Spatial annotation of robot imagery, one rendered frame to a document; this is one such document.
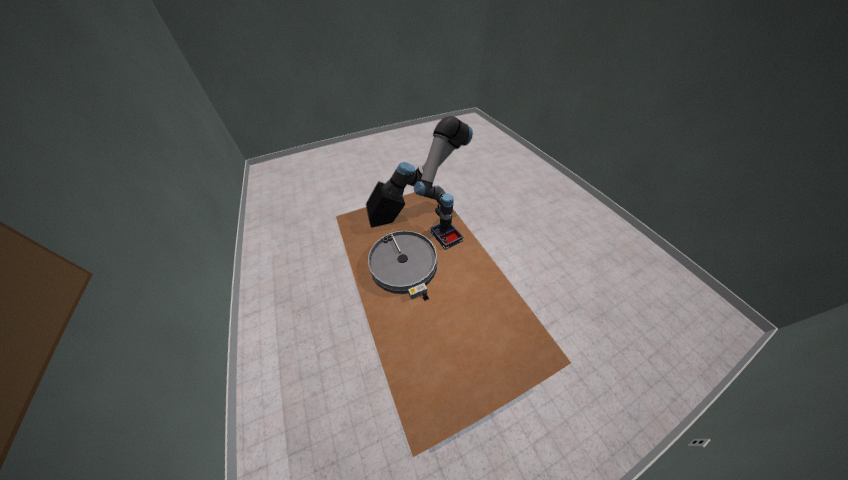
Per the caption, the grey round turntable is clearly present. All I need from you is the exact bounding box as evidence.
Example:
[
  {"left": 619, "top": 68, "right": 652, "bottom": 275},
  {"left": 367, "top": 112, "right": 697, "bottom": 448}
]
[{"left": 368, "top": 231, "right": 437, "bottom": 301}]

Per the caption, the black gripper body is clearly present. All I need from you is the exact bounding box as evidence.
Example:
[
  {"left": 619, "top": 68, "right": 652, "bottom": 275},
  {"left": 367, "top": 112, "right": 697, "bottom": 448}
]
[{"left": 435, "top": 205, "right": 452, "bottom": 233}]

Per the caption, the red and blue divided bin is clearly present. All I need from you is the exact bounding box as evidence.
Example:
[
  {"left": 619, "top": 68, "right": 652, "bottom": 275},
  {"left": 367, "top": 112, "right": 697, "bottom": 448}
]
[{"left": 430, "top": 224, "right": 464, "bottom": 250}]

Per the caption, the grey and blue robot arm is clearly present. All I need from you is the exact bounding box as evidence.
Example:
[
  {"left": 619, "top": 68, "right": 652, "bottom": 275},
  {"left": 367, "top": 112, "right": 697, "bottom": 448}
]
[{"left": 382, "top": 116, "right": 473, "bottom": 215}]

